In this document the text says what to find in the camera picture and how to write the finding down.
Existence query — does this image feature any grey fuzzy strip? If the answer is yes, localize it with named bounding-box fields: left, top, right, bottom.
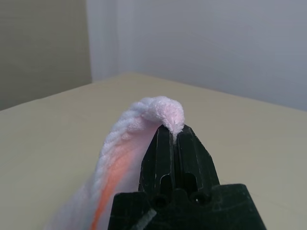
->
left=130, top=207, right=157, bottom=230

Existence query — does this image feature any pink towel with embroidery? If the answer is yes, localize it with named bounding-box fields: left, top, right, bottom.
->
left=44, top=95, right=185, bottom=230

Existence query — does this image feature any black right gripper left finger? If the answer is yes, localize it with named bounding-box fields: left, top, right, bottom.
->
left=138, top=126, right=176, bottom=195

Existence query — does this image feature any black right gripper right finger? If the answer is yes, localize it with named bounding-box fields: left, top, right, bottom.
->
left=176, top=125, right=218, bottom=193

